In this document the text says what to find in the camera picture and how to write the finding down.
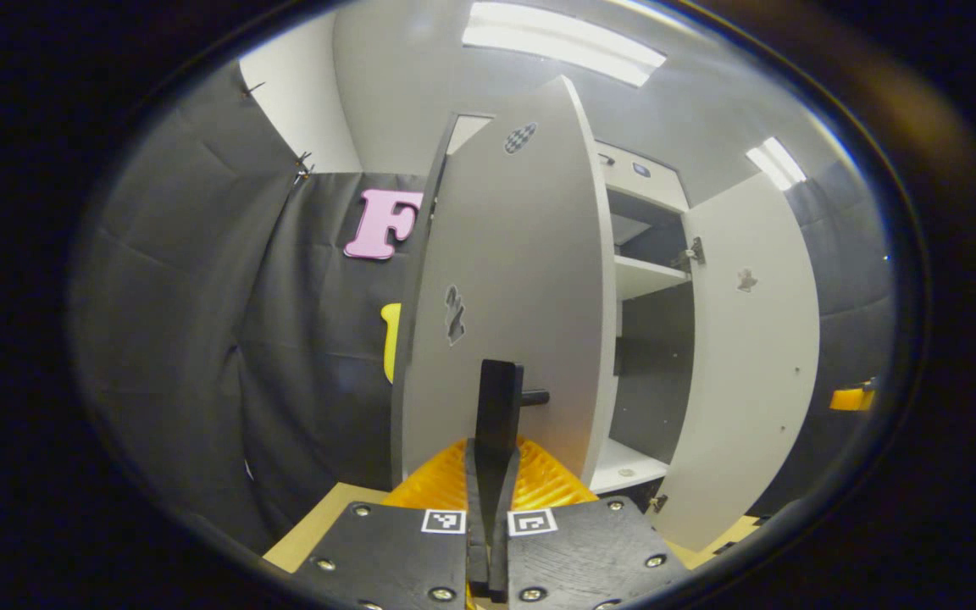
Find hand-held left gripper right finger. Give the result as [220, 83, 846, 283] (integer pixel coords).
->
[488, 436, 692, 610]

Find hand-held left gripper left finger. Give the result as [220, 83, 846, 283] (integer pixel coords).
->
[293, 436, 489, 610]

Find grey cabinet door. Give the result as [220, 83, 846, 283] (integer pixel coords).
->
[649, 172, 821, 553]
[392, 75, 618, 494]

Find grey double-door shoe cabinet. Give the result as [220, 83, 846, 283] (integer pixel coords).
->
[433, 114, 709, 509]

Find grey cabinet drawer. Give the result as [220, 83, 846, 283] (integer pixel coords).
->
[594, 142, 690, 213]

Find small ceiling light panel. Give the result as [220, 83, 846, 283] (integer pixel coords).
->
[746, 137, 807, 191]

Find black backdrop cloth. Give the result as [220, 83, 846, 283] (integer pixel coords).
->
[69, 59, 896, 552]

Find long ceiling light panel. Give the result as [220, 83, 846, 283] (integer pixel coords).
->
[463, 2, 667, 87]

